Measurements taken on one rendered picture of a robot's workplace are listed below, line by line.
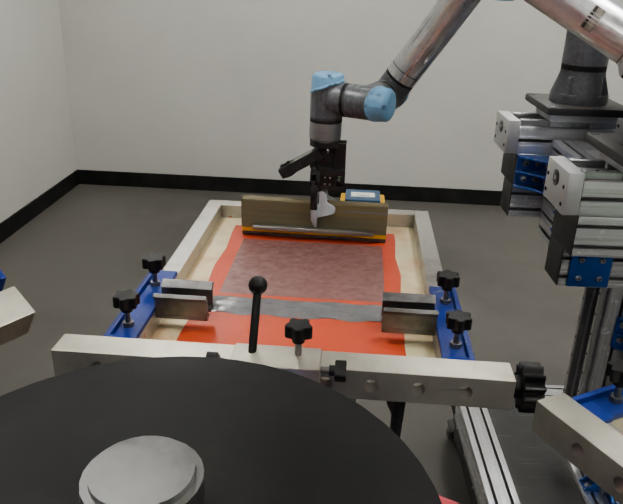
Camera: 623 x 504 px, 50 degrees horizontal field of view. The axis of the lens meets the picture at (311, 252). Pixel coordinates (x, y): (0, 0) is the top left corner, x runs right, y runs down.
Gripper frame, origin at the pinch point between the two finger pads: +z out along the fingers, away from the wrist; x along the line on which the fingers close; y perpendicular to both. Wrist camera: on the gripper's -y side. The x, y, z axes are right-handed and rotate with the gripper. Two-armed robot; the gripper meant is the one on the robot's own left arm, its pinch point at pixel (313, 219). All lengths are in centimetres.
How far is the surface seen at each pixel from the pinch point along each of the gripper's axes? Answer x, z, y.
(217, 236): -2.3, 5.1, -23.4
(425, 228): 1.8, 1.4, 27.7
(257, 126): 322, 52, -62
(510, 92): 322, 20, 113
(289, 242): -3.6, 5.0, -5.4
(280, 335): -48.4, 4.8, -2.3
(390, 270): -16.7, 4.9, 18.8
